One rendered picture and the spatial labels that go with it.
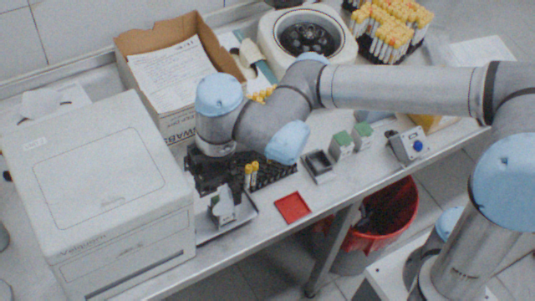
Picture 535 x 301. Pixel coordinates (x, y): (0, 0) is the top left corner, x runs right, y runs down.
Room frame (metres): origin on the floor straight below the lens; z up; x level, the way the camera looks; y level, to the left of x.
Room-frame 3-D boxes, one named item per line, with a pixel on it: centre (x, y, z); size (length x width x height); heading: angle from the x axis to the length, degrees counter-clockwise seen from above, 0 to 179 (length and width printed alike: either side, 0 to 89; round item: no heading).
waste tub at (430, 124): (1.03, -0.44, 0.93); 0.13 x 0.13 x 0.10; 37
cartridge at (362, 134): (0.88, -0.24, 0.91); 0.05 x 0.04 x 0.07; 38
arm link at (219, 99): (0.58, 0.08, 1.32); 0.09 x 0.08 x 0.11; 70
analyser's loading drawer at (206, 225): (0.58, 0.09, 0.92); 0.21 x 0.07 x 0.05; 128
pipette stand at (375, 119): (0.98, -0.29, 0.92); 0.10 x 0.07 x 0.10; 123
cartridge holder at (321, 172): (0.79, -0.14, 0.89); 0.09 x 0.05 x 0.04; 35
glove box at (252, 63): (1.05, 0.08, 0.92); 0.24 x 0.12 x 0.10; 38
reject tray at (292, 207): (0.66, -0.09, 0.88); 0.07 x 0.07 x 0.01; 38
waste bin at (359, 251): (1.02, -0.37, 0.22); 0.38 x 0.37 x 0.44; 128
